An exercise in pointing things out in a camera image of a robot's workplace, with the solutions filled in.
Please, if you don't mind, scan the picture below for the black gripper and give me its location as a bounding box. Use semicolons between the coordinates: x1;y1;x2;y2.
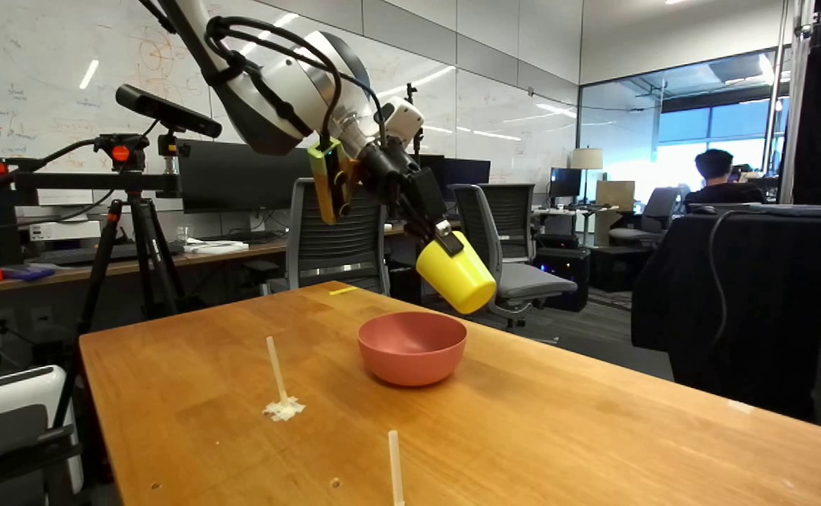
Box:
356;139;466;259

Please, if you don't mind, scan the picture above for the yellow plastic cup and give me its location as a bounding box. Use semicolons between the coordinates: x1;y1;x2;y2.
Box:
412;228;501;318

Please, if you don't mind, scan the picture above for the pink plastic bowl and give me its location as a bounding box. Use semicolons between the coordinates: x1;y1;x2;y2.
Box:
355;309;470;392

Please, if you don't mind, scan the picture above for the black desk monitor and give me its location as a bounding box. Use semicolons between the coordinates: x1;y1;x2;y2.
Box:
425;153;494;191

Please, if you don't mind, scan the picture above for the mesh back office chair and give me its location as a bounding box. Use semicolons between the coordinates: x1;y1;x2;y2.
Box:
282;176;394;298

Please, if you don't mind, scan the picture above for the grey padded office chair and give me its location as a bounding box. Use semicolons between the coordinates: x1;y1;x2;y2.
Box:
450;181;582;332

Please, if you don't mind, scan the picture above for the small distant monitor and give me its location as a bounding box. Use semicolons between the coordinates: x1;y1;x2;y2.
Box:
549;166;588;204

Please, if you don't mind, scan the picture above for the long wooden office desk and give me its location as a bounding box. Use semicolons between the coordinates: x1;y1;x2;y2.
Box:
0;216;464;304

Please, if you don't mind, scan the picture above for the white shade lamp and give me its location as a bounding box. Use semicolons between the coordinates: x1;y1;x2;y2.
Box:
566;148;606;207

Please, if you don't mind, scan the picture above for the tan box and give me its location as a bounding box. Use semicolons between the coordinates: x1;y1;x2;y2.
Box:
594;177;636;215

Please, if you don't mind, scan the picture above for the wide black monitor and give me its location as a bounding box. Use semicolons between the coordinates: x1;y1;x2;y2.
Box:
176;139;327;216

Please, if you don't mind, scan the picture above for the white paper stack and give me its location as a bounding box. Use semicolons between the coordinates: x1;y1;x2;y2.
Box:
182;238;252;259

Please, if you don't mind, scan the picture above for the seated background person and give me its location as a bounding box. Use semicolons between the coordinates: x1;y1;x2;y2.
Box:
679;148;771;211

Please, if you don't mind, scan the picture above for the black cloth draped table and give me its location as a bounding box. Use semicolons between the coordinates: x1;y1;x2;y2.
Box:
630;204;821;423

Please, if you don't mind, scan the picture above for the blue flat item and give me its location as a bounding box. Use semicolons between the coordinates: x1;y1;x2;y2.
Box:
0;263;55;284

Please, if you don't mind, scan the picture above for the white edged grey panel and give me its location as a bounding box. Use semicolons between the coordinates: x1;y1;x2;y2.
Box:
0;364;85;506

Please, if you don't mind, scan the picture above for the yellow mounted wrist camera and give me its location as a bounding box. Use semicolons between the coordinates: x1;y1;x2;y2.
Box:
303;139;365;228

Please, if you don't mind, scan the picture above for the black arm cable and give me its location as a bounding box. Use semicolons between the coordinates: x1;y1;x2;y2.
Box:
204;13;388;148

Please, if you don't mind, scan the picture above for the grey hanging cable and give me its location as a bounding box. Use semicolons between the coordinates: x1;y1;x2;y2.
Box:
702;207;745;353

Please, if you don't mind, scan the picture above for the black bar camera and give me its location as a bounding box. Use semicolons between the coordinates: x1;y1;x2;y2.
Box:
113;83;224;141

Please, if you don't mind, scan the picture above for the black camera tripod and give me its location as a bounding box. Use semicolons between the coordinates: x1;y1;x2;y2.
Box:
51;131;189;426

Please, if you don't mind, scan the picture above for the black clamp rail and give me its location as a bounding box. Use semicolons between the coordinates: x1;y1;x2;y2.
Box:
0;153;182;209

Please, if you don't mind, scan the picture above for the white vertical post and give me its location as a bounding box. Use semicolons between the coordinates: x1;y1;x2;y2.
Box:
776;0;803;207

